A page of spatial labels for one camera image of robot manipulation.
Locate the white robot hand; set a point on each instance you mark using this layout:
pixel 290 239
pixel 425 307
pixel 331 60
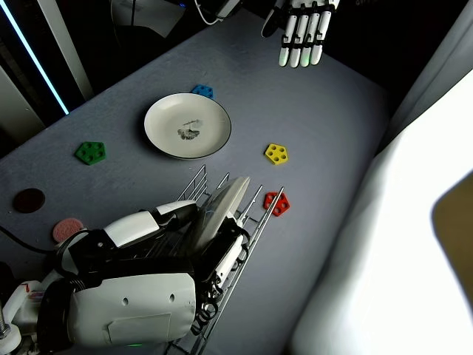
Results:
pixel 306 33
pixel 140 310

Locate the white plate single leaf print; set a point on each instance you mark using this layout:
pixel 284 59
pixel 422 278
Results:
pixel 221 207

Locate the white plate clustered leaf print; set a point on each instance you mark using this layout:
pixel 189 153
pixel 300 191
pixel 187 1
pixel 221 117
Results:
pixel 173 118

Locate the grey table cloth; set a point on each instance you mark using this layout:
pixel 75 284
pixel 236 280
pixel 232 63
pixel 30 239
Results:
pixel 314 129

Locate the pink round cookie toy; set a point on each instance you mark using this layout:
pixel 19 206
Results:
pixel 64 227

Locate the blue pentagon block with holes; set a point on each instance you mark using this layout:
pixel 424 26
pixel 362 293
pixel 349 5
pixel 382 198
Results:
pixel 202 90

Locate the yellow pentagon block with holes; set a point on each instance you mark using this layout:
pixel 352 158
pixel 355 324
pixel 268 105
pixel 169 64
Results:
pixel 276 154

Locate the dark red round cookie toy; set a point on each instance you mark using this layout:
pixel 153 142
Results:
pixel 29 200

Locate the green pentagon block with holes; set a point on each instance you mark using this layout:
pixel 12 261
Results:
pixel 90 152

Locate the red pentagon block with holes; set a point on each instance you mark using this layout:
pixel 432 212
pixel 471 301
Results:
pixel 282 207

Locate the brown blurred object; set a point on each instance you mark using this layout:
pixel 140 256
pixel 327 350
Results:
pixel 458 240

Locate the cyan light strip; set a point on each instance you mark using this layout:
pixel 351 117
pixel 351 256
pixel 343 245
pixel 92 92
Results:
pixel 33 55

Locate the white post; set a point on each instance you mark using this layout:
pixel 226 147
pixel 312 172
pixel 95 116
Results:
pixel 66 44

